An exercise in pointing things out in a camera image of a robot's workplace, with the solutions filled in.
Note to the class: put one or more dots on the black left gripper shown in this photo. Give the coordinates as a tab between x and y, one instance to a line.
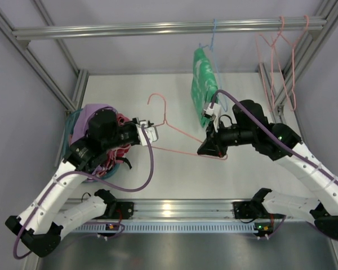
134	133

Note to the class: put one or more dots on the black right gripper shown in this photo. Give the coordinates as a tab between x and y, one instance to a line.
214	138

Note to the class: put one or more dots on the pink wire hanger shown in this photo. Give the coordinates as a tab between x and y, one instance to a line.
166	123

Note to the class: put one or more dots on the purple trousers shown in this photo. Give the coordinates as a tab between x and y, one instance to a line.
87	113

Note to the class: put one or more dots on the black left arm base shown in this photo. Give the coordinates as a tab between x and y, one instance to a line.
115	209

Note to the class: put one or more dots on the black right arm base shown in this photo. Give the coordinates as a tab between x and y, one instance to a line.
253	208

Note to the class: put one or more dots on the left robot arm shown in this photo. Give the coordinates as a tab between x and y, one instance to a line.
98	131

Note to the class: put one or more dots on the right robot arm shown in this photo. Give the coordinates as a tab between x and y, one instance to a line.
283	146

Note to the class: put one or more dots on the pink camouflage trousers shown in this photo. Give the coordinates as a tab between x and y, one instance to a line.
114	159

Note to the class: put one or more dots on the green tie-dye trousers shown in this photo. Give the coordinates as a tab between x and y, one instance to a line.
204	84

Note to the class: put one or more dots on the teal plastic laundry basket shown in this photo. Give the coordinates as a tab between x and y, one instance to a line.
68	131

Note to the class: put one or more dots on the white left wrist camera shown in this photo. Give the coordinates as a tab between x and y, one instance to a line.
152	136

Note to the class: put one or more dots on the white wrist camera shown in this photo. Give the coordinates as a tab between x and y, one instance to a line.
211	111
152	136

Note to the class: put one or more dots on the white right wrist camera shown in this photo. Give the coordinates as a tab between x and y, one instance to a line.
211	111

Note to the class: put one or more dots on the right aluminium frame post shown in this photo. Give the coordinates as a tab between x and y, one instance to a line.
316	88

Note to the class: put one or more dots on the aluminium frame post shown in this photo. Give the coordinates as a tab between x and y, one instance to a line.
316	88
70	104

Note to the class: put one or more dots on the aluminium front rail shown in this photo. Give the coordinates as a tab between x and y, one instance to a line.
214	209

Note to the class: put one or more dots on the blue wire hanger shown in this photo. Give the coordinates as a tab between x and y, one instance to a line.
211	48

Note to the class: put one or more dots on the perforated grey cable tray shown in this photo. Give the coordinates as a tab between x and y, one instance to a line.
227	226

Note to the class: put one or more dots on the aluminium hanging rail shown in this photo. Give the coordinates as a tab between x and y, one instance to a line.
169	28

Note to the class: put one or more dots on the left aluminium frame post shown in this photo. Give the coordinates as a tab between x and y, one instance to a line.
70	104

